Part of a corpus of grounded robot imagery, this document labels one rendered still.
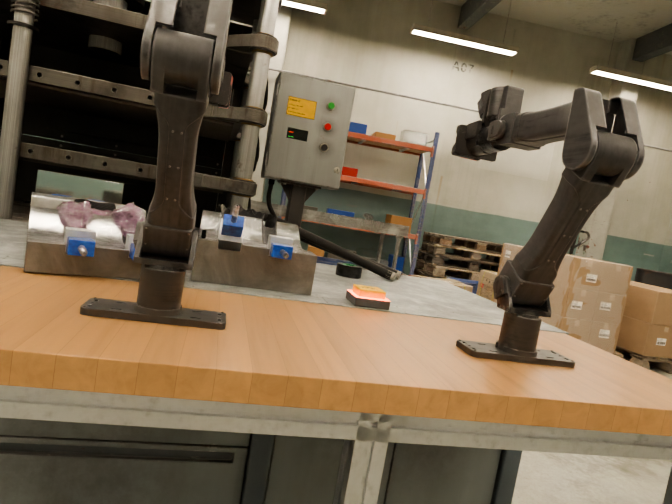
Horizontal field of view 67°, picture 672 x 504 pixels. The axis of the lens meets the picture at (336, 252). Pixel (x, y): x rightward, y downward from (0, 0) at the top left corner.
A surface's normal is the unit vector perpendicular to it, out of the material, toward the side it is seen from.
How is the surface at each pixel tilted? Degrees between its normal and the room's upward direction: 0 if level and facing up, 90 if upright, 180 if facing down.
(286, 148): 90
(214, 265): 90
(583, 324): 84
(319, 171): 90
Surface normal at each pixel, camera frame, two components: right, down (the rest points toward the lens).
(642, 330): -0.95, -0.15
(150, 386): 0.21, 0.12
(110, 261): 0.50, 0.16
